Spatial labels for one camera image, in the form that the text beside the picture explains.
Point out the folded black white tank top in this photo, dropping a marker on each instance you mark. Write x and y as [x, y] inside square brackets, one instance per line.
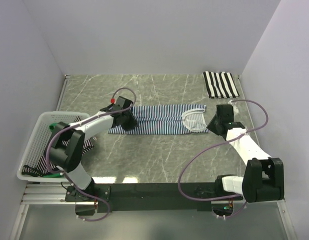
[220, 85]

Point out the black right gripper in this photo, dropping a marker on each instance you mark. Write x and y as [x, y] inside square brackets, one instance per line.
[211, 126]

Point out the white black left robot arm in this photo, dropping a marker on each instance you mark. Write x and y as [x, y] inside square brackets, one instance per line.
[65, 147]

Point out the blue white striped tank top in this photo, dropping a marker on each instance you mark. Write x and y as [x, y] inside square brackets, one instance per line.
[171, 119]

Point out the dark striped tank top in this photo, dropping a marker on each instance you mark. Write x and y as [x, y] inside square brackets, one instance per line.
[44, 167]

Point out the green garment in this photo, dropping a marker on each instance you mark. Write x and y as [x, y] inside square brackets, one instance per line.
[51, 170]

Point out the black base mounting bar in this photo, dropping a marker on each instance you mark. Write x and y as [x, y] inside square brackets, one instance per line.
[161, 196]

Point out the white plastic laundry basket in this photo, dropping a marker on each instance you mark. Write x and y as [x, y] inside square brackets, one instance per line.
[42, 179]

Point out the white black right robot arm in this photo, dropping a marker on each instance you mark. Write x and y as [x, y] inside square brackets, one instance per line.
[263, 179]

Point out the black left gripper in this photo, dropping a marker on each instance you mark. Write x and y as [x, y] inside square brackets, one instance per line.
[133, 122]

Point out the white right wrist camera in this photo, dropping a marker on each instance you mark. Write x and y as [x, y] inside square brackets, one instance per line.
[234, 106]

